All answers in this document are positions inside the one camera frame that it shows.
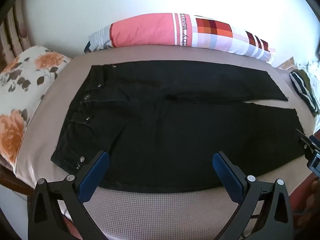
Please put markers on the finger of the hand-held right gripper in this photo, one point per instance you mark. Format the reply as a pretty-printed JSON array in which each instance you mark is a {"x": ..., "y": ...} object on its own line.
[{"x": 306, "y": 140}]

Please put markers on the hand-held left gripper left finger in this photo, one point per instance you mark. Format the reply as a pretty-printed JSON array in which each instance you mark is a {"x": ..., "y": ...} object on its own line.
[{"x": 96, "y": 167}]

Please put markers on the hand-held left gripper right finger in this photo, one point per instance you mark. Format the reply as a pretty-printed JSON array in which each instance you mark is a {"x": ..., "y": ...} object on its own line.
[{"x": 225, "y": 172}]

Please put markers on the black pants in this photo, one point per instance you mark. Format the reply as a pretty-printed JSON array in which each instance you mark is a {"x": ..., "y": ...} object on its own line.
[{"x": 162, "y": 130}]

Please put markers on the striped dark garment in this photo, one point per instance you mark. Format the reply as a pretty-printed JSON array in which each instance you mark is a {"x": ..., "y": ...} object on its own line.
[{"x": 303, "y": 87}]

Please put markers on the white crumpled cloth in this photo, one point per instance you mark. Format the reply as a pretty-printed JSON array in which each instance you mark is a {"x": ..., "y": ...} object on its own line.
[{"x": 313, "y": 68}]

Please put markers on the floral pillow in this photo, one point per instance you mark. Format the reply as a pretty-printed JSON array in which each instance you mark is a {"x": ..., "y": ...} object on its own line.
[{"x": 25, "y": 80}]

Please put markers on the pink plaid pillow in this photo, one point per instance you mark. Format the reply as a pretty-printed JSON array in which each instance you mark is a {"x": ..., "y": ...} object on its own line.
[{"x": 140, "y": 30}]

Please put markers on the patterned curtain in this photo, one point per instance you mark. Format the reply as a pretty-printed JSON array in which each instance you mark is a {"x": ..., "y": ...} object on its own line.
[{"x": 12, "y": 35}]

